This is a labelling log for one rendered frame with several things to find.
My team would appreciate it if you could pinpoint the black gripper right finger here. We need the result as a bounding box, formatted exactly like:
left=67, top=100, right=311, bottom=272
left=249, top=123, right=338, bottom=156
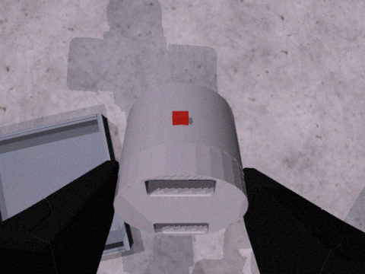
left=243, top=167, right=365, bottom=274

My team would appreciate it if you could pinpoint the grey round filter cartridge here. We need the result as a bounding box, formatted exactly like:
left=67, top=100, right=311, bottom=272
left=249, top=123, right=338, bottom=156
left=113, top=82, right=249, bottom=237

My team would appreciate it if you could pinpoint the grey square tray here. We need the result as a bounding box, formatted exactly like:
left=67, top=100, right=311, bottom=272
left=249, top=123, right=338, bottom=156
left=0, top=113, right=134, bottom=256

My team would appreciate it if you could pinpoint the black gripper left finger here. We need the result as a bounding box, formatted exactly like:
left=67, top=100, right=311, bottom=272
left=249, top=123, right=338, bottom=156
left=0, top=161, right=119, bottom=274

